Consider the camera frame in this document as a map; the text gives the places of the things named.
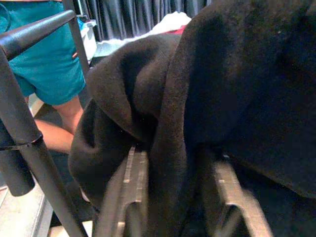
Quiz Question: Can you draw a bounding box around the white shelf unit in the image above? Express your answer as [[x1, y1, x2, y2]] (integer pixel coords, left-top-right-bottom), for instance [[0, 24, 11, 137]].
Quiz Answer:
[[78, 19, 97, 61]]

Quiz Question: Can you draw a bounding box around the black printed t-shirt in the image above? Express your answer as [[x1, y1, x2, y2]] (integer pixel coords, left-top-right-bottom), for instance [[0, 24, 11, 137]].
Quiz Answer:
[[68, 0, 316, 237]]

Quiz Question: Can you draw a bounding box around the red cloth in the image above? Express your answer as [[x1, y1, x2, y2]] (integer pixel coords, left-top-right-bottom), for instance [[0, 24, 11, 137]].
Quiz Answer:
[[167, 24, 188, 35]]

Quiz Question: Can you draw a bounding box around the black metal clothes rack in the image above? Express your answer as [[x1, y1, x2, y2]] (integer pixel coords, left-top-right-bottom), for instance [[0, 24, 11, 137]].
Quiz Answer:
[[0, 0, 99, 237]]

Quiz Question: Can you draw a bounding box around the grey curtain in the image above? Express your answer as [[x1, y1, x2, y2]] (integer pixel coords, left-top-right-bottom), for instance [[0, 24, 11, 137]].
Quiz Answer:
[[74, 0, 213, 42]]

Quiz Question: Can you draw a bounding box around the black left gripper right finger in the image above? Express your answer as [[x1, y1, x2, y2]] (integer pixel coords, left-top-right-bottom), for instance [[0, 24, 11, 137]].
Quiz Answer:
[[204, 158, 274, 237]]

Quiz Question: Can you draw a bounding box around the white cloth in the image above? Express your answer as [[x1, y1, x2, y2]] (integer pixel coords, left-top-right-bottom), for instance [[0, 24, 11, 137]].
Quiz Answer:
[[93, 11, 192, 58]]

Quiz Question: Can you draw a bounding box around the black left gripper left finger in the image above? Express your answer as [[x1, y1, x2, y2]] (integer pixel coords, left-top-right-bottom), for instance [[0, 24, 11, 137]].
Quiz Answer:
[[95, 145, 150, 237]]

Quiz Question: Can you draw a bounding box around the person in teal shorts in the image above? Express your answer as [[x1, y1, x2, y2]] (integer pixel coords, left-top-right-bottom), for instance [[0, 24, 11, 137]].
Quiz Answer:
[[0, 0, 87, 154]]

